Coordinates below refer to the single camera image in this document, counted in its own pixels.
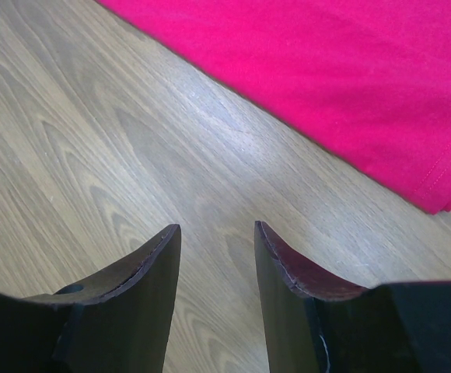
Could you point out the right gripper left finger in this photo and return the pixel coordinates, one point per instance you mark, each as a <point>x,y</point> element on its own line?
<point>115,320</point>

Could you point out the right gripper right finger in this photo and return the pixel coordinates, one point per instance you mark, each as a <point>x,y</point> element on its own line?
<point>315,321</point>

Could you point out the red t shirt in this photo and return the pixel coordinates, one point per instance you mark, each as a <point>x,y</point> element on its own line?
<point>369,81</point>

